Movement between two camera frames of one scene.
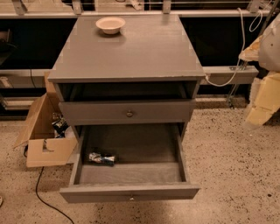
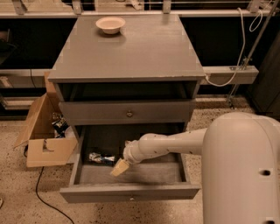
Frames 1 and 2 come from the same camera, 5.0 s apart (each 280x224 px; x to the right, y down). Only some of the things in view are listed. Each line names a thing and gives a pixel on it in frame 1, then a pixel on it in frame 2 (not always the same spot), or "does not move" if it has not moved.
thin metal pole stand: (230, 101) does not move
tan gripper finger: (252, 52) to (135, 151)
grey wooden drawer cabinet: (127, 84) does not move
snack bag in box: (59, 125) does not move
